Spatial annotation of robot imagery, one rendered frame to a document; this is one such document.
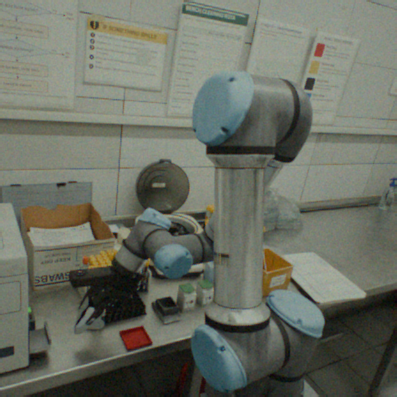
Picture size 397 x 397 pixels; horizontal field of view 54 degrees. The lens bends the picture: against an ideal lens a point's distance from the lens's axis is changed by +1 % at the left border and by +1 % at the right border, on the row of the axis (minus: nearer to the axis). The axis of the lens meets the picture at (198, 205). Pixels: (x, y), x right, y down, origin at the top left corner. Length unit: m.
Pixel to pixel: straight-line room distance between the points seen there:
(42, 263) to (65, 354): 0.29
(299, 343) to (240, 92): 0.46
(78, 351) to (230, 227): 0.58
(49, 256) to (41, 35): 0.67
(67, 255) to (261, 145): 0.78
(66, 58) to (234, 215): 0.92
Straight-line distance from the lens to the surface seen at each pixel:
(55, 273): 1.25
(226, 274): 0.66
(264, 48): 1.73
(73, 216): 1.49
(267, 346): 0.72
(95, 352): 1.06
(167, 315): 1.16
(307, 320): 0.77
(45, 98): 1.41
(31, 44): 1.38
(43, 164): 1.47
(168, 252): 0.85
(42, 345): 1.03
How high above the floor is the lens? 1.61
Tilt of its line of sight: 22 degrees down
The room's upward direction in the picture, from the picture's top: 9 degrees clockwise
